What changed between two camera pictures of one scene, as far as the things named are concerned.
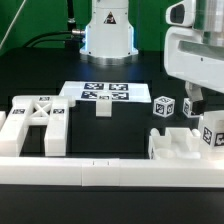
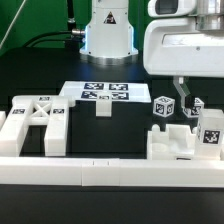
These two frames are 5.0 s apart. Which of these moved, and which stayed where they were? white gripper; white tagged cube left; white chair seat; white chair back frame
Moved: white gripper
Stayed: white tagged cube left; white chair back frame; white chair seat
